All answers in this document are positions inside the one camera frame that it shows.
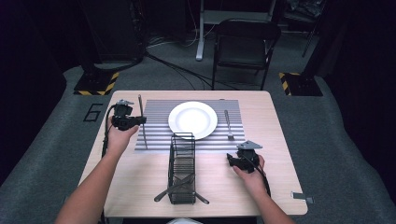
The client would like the metal fork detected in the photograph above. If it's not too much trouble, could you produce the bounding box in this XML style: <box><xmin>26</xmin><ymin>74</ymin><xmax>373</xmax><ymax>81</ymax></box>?
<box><xmin>223</xmin><ymin>109</ymin><xmax>235</xmax><ymax>142</ymax></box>

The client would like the black folding chair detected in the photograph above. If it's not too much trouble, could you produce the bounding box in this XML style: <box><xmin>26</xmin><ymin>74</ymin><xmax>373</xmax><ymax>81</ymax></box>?
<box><xmin>211</xmin><ymin>18</ymin><xmax>282</xmax><ymax>91</ymax></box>

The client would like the hand-held gripper cable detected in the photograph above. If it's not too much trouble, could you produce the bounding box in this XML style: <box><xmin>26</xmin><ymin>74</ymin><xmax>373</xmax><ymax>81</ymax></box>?
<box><xmin>100</xmin><ymin>104</ymin><xmax>119</xmax><ymax>159</ymax></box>
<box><xmin>242</xmin><ymin>154</ymin><xmax>272</xmax><ymax>198</ymax></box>

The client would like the black chopstick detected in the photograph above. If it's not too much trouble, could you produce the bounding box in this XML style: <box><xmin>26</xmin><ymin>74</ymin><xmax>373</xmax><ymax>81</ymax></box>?
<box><xmin>137</xmin><ymin>93</ymin><xmax>149</xmax><ymax>151</ymax></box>

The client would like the white round plate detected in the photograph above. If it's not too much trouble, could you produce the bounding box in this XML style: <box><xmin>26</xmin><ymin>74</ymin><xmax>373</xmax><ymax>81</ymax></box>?
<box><xmin>167</xmin><ymin>101</ymin><xmax>219</xmax><ymax>141</ymax></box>

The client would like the black stand base hazard tape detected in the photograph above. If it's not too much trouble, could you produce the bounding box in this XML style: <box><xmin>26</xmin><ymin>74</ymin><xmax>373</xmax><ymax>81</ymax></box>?
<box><xmin>278</xmin><ymin>71</ymin><xmax>324</xmax><ymax>97</ymax></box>
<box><xmin>73</xmin><ymin>71</ymin><xmax>120</xmax><ymax>96</ymax></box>

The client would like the dark cutlery piece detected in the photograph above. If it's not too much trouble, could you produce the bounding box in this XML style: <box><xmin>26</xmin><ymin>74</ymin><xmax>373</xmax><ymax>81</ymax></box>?
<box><xmin>153</xmin><ymin>174</ymin><xmax>196</xmax><ymax>203</ymax></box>
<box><xmin>173</xmin><ymin>182</ymin><xmax>210</xmax><ymax>205</ymax></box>

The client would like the person's white clothing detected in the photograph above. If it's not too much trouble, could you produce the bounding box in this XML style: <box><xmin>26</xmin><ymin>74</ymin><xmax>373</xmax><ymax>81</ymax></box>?
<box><xmin>165</xmin><ymin>217</ymin><xmax>205</xmax><ymax>224</ymax></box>

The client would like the person's right hand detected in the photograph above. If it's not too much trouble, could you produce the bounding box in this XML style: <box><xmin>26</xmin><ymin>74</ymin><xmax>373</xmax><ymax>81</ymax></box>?
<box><xmin>232</xmin><ymin>154</ymin><xmax>266</xmax><ymax>196</ymax></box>

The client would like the white desk frame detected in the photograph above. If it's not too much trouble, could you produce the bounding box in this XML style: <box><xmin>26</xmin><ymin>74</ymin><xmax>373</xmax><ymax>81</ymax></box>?
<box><xmin>195</xmin><ymin>0</ymin><xmax>278</xmax><ymax>62</ymax></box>

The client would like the right hand-held gripper cable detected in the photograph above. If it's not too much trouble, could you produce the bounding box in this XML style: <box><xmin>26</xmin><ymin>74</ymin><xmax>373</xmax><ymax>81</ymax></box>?
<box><xmin>242</xmin><ymin>154</ymin><xmax>272</xmax><ymax>198</ymax></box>

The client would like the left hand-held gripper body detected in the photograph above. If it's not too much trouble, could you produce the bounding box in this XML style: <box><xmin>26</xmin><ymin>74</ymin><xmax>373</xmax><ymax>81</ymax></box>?
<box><xmin>111</xmin><ymin>99</ymin><xmax>135</xmax><ymax>132</ymax></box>

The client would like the black wire cutlery rack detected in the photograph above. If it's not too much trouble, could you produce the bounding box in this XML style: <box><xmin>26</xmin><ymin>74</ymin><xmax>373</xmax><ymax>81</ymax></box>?
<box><xmin>166</xmin><ymin>132</ymin><xmax>197</xmax><ymax>205</ymax></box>

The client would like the person's left hand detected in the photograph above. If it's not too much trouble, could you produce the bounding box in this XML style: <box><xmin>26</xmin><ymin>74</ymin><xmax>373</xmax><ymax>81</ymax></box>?
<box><xmin>106</xmin><ymin>119</ymin><xmax>140</xmax><ymax>158</ymax></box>

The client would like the black cabinet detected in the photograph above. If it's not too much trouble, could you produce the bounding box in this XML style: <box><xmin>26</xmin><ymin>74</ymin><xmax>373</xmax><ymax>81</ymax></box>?
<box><xmin>77</xmin><ymin>0</ymin><xmax>148</xmax><ymax>63</ymax></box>

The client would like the grey striped placemat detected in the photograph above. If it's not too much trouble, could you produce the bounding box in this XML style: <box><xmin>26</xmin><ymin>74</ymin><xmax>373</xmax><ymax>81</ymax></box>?
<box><xmin>134</xmin><ymin>99</ymin><xmax>247</xmax><ymax>152</ymax></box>

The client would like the left hand-held gripper cable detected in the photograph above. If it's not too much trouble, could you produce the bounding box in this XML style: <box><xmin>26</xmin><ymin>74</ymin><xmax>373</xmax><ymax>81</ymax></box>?
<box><xmin>100</xmin><ymin>104</ymin><xmax>119</xmax><ymax>159</ymax></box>

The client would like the grey metal table bracket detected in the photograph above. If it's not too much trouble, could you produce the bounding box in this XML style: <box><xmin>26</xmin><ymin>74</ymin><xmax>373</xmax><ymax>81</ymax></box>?
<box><xmin>290</xmin><ymin>191</ymin><xmax>315</xmax><ymax>205</ymax></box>

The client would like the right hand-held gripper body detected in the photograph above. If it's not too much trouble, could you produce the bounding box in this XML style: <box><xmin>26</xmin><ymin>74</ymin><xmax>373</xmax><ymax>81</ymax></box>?
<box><xmin>235</xmin><ymin>140</ymin><xmax>263</xmax><ymax>175</ymax></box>

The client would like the black floor cable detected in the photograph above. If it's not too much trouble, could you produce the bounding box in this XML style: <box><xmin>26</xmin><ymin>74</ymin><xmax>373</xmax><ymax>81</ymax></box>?
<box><xmin>145</xmin><ymin>51</ymin><xmax>241</xmax><ymax>91</ymax></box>

